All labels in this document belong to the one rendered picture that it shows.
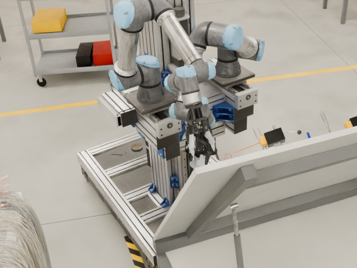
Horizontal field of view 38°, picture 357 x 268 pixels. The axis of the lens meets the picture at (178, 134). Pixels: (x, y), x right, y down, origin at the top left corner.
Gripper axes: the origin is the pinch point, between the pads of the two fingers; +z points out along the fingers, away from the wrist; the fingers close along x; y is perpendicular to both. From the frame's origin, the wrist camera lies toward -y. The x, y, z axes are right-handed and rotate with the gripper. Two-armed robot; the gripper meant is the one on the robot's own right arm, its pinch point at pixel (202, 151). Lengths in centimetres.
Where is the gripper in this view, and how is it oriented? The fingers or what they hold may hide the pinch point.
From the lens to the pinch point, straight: 211.1
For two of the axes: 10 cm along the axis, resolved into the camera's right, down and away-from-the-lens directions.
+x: 9.5, -2.5, 2.0
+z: 2.3, 9.7, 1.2
